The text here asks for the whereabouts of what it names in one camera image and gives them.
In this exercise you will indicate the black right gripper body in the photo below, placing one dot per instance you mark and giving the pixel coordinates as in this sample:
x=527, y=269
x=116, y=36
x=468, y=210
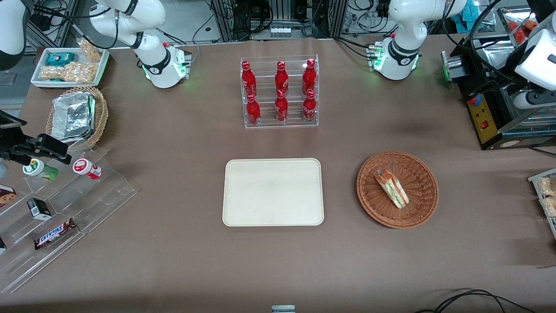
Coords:
x=9, y=142

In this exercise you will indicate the triangle sandwich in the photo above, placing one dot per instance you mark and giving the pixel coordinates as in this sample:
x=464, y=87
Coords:
x=393, y=189

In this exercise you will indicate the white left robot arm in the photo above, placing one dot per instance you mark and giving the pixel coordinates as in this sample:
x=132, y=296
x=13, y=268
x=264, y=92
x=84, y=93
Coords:
x=397, y=52

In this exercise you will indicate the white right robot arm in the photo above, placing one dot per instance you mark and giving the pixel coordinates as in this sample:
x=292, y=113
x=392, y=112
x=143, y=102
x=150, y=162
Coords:
x=160, y=65

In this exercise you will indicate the light wicker basket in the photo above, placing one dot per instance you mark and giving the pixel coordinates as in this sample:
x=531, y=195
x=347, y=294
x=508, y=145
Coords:
x=100, y=117

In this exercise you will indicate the white rectangular snack tray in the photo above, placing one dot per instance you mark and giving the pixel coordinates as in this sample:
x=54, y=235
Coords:
x=37, y=71

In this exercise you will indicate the white tray with snacks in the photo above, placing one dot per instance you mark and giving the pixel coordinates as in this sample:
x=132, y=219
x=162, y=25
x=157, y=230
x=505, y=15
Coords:
x=536, y=178

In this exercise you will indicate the brown wicker basket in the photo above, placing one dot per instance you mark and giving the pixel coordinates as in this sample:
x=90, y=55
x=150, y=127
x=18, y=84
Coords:
x=417, y=208

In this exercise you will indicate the cream plastic tray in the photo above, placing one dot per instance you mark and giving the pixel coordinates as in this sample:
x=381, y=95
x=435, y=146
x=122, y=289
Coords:
x=273, y=193

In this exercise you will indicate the large metal warmer pan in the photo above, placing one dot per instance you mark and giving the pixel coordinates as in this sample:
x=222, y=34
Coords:
x=534, y=119

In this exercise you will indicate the silver foil container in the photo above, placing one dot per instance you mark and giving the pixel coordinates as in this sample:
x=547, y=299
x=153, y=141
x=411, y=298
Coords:
x=71, y=115

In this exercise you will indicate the black food warmer appliance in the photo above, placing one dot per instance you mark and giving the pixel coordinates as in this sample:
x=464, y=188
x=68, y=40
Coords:
x=486, y=121

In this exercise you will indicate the brown cookie box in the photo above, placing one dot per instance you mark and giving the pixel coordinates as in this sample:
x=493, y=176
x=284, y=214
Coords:
x=6, y=196

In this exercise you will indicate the small black box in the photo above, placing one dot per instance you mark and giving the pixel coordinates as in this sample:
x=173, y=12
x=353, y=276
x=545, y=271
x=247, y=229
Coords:
x=40, y=208

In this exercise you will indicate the small metal warmer pan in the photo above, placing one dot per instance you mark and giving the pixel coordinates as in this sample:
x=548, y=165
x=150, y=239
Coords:
x=491, y=52

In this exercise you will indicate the clear acrylic stepped stand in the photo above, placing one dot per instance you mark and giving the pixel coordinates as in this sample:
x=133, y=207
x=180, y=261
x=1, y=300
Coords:
x=104, y=195

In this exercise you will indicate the red packaged food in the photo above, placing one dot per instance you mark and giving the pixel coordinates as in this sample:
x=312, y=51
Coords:
x=519, y=32

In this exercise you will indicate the large clear peanut snack bag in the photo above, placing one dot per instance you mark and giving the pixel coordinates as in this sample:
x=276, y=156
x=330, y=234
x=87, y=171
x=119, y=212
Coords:
x=69, y=73

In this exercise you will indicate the Snickers chocolate bar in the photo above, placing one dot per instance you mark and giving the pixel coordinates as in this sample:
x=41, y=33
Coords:
x=54, y=234

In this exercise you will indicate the silver cylinder with green rim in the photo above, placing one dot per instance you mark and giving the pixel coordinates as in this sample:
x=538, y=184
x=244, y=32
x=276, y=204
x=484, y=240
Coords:
x=451, y=68

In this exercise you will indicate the teal snack packet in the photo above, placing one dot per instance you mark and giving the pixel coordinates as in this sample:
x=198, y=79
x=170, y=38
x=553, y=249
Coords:
x=60, y=58

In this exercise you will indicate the clear puffed snack bag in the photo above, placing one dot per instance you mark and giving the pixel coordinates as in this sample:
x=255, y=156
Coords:
x=548, y=186
x=550, y=207

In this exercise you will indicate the dark snack packet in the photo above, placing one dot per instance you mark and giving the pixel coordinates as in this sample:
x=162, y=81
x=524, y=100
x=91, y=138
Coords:
x=2, y=245

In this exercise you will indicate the small clear peanut snack bag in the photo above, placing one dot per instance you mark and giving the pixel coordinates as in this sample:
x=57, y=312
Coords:
x=90, y=51

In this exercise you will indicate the teal packets pile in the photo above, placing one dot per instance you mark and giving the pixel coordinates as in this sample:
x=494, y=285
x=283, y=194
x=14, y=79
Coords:
x=473, y=11

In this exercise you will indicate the brown table cover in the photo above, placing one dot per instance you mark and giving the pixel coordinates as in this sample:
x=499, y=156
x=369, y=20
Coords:
x=173, y=261

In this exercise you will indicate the red cola bottle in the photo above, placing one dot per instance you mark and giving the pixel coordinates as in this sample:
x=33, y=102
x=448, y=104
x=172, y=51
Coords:
x=248, y=80
x=309, y=108
x=281, y=108
x=281, y=80
x=309, y=78
x=253, y=111

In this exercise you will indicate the clear acrylic bottle rack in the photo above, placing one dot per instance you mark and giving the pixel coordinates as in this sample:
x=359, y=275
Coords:
x=295, y=124

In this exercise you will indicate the white power strip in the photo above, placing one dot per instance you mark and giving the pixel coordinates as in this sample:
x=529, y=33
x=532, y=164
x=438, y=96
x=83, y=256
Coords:
x=280, y=31

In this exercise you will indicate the small grey device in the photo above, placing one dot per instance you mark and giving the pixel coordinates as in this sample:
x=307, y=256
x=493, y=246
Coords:
x=283, y=309

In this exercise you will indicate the aluminium frame rack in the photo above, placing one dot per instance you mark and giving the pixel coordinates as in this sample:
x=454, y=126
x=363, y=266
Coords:
x=334, y=17

